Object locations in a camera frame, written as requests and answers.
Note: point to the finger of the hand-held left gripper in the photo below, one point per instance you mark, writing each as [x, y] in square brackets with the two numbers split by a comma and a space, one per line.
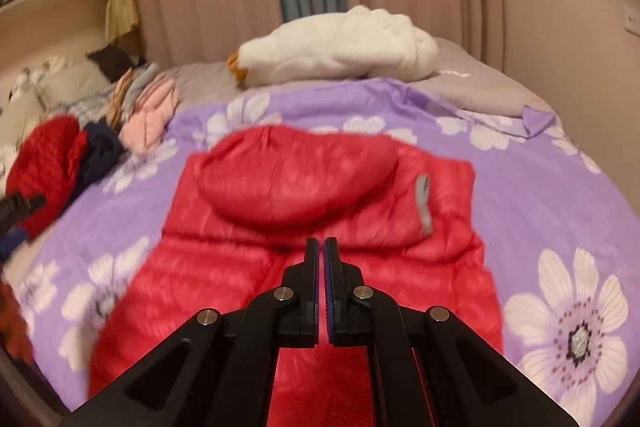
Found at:
[10, 244]
[20, 207]

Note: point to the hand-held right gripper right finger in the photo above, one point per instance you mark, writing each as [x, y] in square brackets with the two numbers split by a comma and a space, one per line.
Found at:
[330, 267]

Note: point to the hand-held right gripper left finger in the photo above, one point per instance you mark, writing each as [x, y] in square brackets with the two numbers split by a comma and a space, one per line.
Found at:
[312, 267]

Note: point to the bright red hooded puffer jacket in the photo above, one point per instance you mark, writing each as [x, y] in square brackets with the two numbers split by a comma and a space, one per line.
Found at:
[300, 182]

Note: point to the dark red puffer jacket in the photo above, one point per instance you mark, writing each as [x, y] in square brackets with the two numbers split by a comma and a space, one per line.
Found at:
[50, 157]

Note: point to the navy garment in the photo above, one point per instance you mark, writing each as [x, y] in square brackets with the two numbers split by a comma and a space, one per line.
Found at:
[100, 152]

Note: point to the plaid pillow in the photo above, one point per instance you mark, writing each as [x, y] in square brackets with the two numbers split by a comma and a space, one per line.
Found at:
[87, 107]

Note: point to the grey headboard cushion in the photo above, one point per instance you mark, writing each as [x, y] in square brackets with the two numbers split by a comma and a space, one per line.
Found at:
[70, 82]

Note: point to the tan striped garment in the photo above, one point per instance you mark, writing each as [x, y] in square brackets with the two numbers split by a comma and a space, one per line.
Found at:
[119, 99]

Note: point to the pink garment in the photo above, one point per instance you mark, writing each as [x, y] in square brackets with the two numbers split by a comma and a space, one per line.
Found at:
[150, 122]

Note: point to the black cat cushion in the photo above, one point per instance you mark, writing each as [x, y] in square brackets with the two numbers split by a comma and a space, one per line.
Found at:
[110, 59]

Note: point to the purple floral blanket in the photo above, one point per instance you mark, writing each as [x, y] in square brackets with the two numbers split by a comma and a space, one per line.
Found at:
[525, 207]

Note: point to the white goose plush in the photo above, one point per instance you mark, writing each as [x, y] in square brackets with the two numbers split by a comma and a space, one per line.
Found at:
[340, 47]

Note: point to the pleated lampshade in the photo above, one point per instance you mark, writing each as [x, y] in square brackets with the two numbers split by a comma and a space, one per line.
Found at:
[122, 7]

